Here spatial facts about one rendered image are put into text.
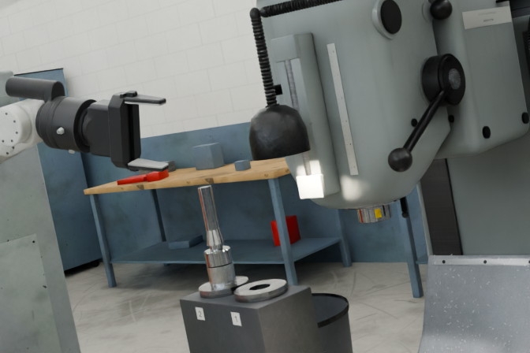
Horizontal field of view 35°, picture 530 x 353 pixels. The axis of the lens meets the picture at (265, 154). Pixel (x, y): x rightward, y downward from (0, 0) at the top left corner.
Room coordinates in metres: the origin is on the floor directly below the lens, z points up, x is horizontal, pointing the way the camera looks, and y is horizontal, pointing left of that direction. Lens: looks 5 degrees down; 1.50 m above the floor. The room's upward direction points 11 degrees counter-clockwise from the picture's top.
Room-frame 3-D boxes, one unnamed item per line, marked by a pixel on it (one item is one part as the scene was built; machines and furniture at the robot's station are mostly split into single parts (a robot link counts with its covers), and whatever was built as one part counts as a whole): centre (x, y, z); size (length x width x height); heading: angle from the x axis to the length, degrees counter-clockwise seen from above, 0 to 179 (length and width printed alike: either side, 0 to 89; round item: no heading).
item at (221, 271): (1.47, 0.11, 1.19); 0.05 x 0.05 x 0.05
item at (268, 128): (1.03, -0.02, 1.44); 0.07 x 0.07 x 0.06
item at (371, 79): (1.18, -0.14, 1.47); 0.21 x 0.19 x 0.32; 48
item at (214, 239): (1.47, 0.11, 1.28); 0.03 x 0.03 x 0.11
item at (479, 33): (1.32, -0.27, 1.47); 0.24 x 0.19 x 0.26; 48
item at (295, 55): (1.10, -0.06, 1.45); 0.04 x 0.04 x 0.21; 48
